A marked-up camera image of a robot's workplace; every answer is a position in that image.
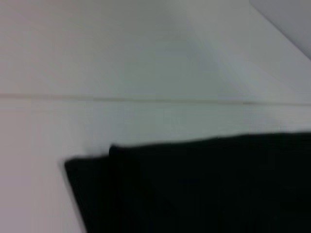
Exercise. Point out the black t-shirt with FREE print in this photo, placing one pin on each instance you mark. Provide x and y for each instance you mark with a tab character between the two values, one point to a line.
194	189

